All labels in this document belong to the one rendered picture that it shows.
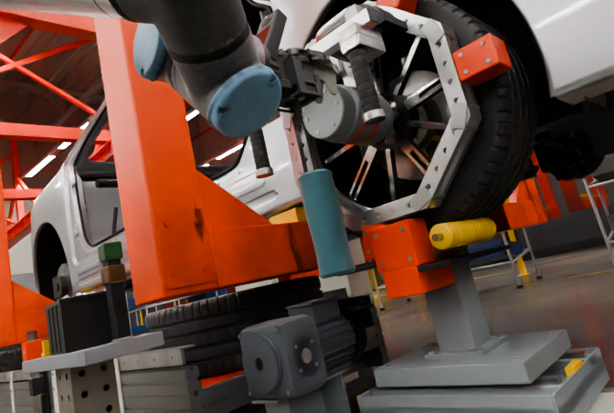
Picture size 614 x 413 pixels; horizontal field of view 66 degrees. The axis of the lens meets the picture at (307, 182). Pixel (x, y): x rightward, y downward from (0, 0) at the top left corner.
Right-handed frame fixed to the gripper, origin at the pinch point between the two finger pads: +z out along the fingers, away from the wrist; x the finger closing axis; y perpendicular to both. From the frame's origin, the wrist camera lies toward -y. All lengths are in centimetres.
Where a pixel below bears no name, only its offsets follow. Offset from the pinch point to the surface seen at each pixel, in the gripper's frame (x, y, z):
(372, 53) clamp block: 0.8, -7.1, 14.4
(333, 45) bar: -6.0, -12.1, 11.5
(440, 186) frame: -2.0, 21.1, 32.1
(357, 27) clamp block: 2.5, -10.5, 8.7
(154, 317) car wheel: -104, 34, 13
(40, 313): -253, 17, 22
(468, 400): -10, 67, 32
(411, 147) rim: -11.1, 7.7, 40.9
